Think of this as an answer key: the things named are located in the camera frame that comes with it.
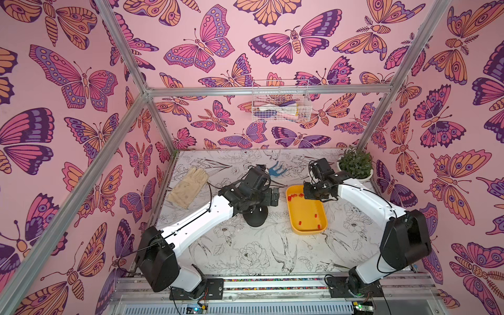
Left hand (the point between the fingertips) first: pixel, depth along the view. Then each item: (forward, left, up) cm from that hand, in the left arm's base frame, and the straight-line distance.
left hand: (272, 193), depth 79 cm
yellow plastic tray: (-1, -18, -18) cm, 25 cm away
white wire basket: (+44, -5, +15) cm, 46 cm away
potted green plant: (+17, -40, -1) cm, 44 cm away
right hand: (+5, -16, -8) cm, 19 cm away
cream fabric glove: (+14, +43, -19) cm, 49 cm away
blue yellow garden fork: (+27, -2, -19) cm, 33 cm away
